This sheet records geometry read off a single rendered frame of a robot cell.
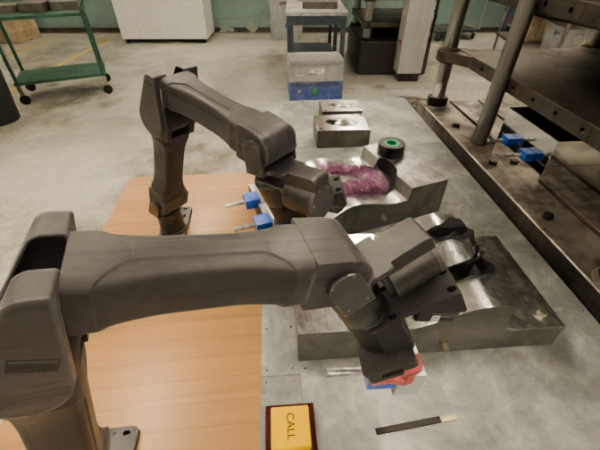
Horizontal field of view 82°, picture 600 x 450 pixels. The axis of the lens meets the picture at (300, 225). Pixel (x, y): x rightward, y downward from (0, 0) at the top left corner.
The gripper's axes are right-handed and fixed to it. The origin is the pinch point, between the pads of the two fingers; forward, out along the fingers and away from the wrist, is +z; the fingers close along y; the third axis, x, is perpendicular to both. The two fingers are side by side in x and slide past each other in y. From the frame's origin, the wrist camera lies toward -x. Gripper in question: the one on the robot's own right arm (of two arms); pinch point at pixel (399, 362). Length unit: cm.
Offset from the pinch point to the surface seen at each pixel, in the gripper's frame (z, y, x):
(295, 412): 3.4, -0.7, 18.7
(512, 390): 24.5, 1.6, -13.8
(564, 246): 42, 38, -45
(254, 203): -3, 53, 24
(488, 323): 15.4, 9.7, -15.0
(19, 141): -33, 286, 264
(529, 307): 23.0, 14.3, -24.1
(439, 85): 33, 138, -52
